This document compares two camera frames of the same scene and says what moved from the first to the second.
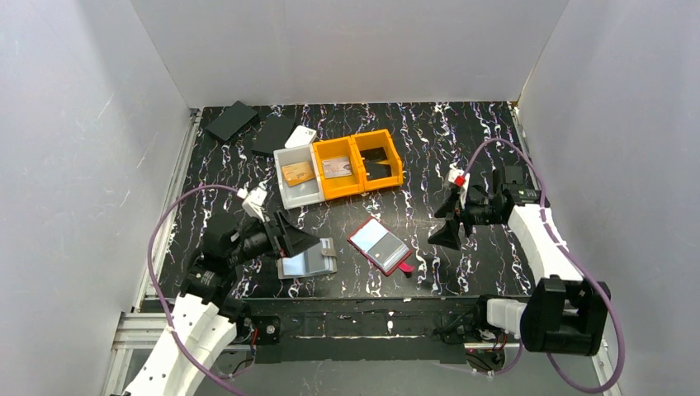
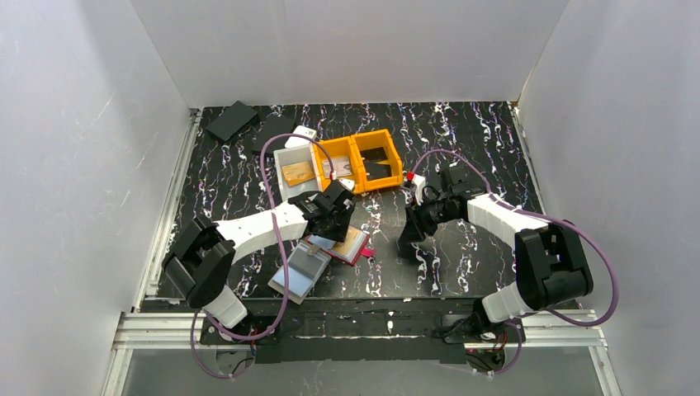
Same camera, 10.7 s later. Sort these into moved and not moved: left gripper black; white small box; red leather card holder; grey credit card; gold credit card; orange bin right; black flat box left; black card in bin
Moved: red leather card holder; left gripper black
Not moved: orange bin right; white small box; gold credit card; grey credit card; black flat box left; black card in bin
